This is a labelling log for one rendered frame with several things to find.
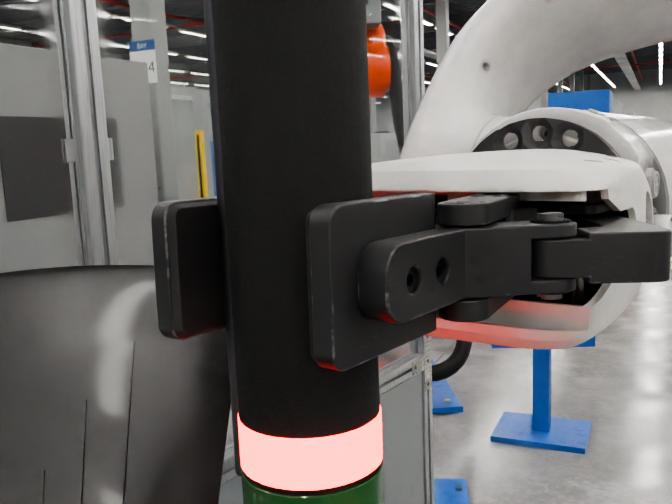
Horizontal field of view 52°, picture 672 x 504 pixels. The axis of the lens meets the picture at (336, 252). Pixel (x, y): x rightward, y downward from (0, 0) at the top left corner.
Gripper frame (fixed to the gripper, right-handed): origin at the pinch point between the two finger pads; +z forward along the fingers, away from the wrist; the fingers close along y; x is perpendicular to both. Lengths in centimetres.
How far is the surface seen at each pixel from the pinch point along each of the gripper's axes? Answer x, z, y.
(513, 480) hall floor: -142, -266, 104
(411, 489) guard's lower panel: -76, -122, 70
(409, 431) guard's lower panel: -61, -122, 70
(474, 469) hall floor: -142, -267, 123
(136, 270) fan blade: -2.3, -7.5, 15.7
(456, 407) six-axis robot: -138, -324, 161
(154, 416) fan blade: -7.3, -4.4, 11.2
